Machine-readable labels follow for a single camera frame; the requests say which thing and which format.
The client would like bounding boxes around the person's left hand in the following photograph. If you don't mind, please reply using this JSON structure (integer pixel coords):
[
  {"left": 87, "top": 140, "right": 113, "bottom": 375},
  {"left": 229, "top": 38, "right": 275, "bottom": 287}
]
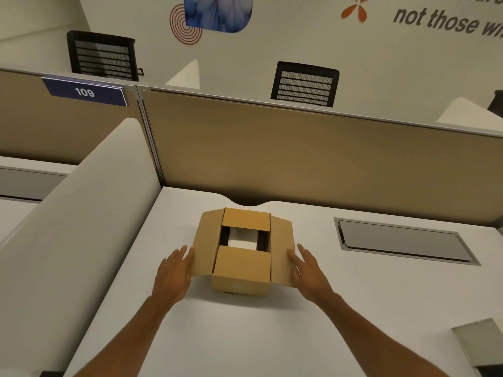
[{"left": 152, "top": 245, "right": 196, "bottom": 307}]

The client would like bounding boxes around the person's right hand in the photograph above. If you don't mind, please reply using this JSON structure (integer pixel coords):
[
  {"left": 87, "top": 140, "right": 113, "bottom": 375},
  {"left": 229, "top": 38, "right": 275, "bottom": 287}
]
[{"left": 287, "top": 243, "right": 335, "bottom": 305}]

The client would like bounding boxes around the brown cardboard box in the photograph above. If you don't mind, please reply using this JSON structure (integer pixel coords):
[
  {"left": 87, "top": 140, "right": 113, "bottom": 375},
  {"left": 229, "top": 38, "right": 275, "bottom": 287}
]
[{"left": 191, "top": 207, "right": 296, "bottom": 298}]

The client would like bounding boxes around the person's right forearm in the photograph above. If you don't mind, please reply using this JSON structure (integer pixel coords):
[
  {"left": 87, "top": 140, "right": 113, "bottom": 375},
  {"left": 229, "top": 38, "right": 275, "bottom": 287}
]
[{"left": 313, "top": 291, "right": 449, "bottom": 377}]

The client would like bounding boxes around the person's left forearm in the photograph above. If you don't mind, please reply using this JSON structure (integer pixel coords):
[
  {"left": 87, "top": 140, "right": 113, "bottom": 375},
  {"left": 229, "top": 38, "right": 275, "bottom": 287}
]
[{"left": 74, "top": 293, "right": 181, "bottom": 377}]

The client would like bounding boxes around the wide tan partition panel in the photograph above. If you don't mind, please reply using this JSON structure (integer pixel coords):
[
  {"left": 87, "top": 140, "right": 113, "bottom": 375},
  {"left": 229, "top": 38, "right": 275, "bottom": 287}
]
[{"left": 139, "top": 87, "right": 503, "bottom": 228}]

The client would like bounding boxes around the large white desk divider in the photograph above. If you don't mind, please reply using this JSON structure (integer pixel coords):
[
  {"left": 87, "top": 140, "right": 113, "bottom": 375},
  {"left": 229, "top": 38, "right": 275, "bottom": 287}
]
[{"left": 0, "top": 118, "right": 162, "bottom": 377}]

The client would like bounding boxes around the small white desk divider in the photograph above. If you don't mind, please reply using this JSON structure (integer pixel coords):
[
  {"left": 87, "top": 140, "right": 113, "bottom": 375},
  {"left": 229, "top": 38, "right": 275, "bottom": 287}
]
[
  {"left": 436, "top": 97, "right": 503, "bottom": 132},
  {"left": 165, "top": 59, "right": 201, "bottom": 90}
]

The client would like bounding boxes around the tan partition panel with sign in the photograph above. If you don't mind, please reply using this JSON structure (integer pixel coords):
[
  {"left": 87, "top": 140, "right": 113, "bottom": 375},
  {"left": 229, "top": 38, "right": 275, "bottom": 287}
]
[{"left": 0, "top": 68, "right": 162, "bottom": 186}]

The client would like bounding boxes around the blue number sign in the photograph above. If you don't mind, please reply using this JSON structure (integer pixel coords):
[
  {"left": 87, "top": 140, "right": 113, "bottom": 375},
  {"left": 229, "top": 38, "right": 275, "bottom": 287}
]
[{"left": 41, "top": 76, "right": 129, "bottom": 108}]

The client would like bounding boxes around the gray desk cable cover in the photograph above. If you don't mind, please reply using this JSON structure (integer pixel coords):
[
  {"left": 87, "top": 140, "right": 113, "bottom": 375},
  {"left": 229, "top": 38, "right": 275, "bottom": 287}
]
[
  {"left": 451, "top": 318, "right": 503, "bottom": 368},
  {"left": 333, "top": 217, "right": 482, "bottom": 267},
  {"left": 0, "top": 166, "right": 68, "bottom": 203}
]

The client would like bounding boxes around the orange spiral wall decal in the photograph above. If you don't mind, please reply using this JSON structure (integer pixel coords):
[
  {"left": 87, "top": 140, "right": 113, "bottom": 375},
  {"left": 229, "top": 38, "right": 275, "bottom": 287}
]
[{"left": 169, "top": 4, "right": 203, "bottom": 46}]

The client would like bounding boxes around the blue picture wall decal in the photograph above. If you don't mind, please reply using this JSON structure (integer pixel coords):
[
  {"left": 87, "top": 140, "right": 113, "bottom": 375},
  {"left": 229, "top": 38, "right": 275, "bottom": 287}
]
[{"left": 183, "top": 0, "right": 254, "bottom": 34}]

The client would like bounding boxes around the orange flower wall decal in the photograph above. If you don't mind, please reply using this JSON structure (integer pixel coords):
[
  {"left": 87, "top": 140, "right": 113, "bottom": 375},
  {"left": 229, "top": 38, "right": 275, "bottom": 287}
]
[{"left": 341, "top": 0, "right": 374, "bottom": 23}]

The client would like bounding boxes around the gray lettering wall decal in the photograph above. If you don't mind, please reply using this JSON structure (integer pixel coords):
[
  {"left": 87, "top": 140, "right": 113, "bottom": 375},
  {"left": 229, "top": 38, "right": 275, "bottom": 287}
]
[{"left": 392, "top": 0, "right": 503, "bottom": 38}]

